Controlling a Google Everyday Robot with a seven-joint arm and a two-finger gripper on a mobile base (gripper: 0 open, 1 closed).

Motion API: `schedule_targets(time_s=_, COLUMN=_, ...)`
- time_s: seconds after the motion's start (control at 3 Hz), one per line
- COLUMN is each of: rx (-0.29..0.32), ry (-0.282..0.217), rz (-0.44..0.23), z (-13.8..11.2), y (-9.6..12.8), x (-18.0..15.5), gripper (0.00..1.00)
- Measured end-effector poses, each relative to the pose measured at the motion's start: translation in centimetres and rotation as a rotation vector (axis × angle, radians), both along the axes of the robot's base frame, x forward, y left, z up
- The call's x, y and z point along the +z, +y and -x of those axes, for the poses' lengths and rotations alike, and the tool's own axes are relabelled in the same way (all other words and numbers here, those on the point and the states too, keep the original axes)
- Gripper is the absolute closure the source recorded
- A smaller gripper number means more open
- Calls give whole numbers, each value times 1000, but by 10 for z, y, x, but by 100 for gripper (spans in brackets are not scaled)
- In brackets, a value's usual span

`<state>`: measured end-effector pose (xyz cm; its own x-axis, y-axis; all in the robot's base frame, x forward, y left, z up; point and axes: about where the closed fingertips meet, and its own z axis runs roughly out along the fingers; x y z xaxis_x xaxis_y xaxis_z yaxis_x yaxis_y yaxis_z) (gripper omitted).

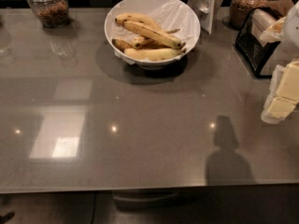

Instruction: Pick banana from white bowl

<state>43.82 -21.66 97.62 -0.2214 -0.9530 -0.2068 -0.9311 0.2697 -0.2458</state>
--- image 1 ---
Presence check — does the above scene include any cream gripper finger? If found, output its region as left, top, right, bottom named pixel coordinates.
left=276, top=62, right=299, bottom=103
left=267, top=97, right=296, bottom=119

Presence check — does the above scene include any left glass jar with nuts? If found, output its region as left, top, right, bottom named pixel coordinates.
left=27, top=0, right=69, bottom=29

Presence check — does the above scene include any small brown-tipped banana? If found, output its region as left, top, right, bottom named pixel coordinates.
left=112, top=38, right=132, bottom=52

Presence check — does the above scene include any front pale yellow banana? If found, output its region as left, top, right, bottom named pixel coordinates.
left=124, top=49, right=185, bottom=62

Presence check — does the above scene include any black wire napkin holder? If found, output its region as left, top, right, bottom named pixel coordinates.
left=235, top=7, right=279, bottom=78

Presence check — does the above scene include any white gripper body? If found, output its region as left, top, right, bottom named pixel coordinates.
left=260, top=64, right=299, bottom=125

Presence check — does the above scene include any long diagonal yellow banana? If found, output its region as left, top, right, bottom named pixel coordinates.
left=122, top=21, right=183, bottom=49

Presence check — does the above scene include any top yellow banana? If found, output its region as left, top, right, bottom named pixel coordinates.
left=114, top=12, right=161, bottom=31

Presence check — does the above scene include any right glass jar with cereal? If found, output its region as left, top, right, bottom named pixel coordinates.
left=230, top=0, right=270, bottom=29

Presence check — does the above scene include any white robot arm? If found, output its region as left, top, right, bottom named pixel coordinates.
left=260, top=2, right=299, bottom=124

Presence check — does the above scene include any middle short banana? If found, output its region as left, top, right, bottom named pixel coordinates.
left=132, top=29, right=182, bottom=49

